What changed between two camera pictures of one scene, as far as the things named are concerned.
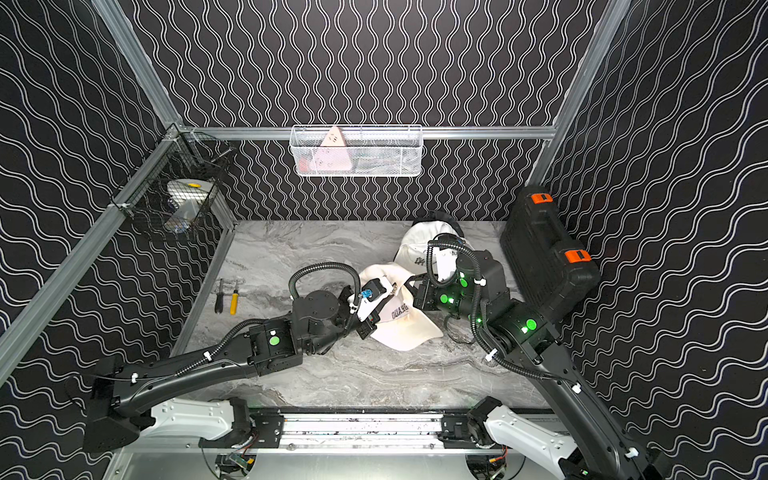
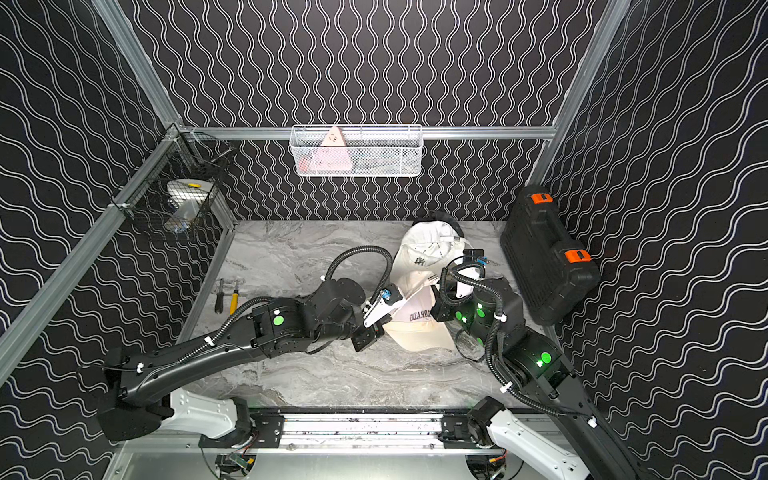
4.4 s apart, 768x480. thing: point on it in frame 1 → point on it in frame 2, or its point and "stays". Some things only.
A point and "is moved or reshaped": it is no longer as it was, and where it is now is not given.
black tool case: (544, 268) stays
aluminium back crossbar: (367, 131) stays
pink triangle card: (332, 155) stays
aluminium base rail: (362, 433) stays
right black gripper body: (430, 301) → (450, 310)
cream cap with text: (402, 326) is moved or reshaped
